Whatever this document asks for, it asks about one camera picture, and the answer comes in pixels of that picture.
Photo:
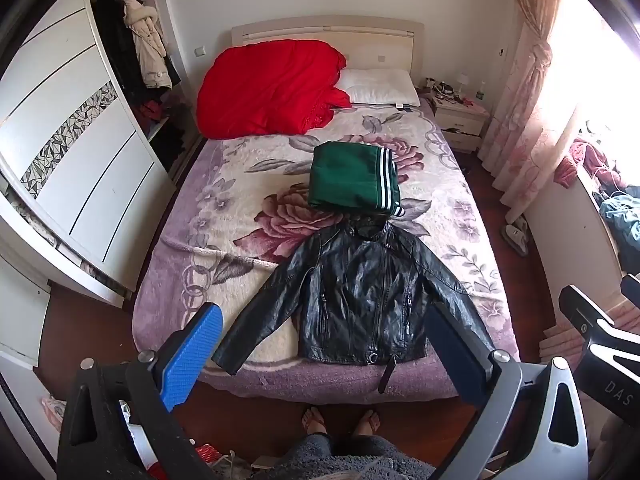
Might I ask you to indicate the red clothes on shelf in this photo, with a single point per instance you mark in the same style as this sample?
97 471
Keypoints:
150 112

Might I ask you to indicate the person's foot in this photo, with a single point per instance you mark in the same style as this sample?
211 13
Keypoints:
367 422
314 422

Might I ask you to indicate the person's right foot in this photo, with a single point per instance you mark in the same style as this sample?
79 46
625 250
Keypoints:
367 422

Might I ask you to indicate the white nightstand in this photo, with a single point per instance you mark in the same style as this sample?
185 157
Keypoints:
460 117

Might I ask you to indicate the black leather jacket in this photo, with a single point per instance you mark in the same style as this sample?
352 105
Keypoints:
360 285

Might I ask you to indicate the red patterned bag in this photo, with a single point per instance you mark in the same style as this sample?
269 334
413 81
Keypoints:
210 460

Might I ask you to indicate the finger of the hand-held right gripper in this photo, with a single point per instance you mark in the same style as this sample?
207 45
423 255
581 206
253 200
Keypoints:
631 287
582 305

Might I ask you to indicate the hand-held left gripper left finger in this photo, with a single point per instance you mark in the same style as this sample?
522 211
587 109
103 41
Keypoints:
192 355

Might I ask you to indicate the bed with white headboard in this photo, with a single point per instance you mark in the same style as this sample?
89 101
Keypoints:
380 45

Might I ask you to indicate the green jacket with white stripes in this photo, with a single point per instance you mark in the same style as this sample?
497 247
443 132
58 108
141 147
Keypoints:
345 175

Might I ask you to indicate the white table lamp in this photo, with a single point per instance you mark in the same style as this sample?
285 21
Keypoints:
462 80

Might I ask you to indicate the teal cloth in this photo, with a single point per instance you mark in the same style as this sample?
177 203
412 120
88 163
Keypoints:
620 215

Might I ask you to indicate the red duvet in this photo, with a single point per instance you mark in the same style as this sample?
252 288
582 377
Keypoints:
270 85

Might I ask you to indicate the maroon cloth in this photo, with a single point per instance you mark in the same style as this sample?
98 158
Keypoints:
585 160

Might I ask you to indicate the person's left foot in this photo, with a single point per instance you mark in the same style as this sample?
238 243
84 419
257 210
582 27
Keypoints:
314 422

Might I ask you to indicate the pink floral curtain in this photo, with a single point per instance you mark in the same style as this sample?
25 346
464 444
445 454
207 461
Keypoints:
535 85

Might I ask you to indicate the beige hanging coat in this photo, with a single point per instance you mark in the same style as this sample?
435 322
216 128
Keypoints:
147 45

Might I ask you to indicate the white slipper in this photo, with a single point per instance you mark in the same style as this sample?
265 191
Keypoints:
520 221
515 244

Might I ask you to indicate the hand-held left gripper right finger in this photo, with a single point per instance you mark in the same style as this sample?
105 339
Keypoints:
460 355

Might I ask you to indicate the black hanging clothes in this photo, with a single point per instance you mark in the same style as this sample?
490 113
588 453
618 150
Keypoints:
112 45

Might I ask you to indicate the floral plush blanket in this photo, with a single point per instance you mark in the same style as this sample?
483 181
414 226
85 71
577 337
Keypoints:
240 200

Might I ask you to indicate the white pillow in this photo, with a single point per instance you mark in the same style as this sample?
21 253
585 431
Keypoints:
380 85

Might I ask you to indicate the white sliding-door wardrobe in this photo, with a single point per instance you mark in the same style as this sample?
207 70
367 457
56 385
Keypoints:
75 160

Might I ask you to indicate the person's legs and feet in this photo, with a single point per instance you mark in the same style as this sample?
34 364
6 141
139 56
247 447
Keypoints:
345 460

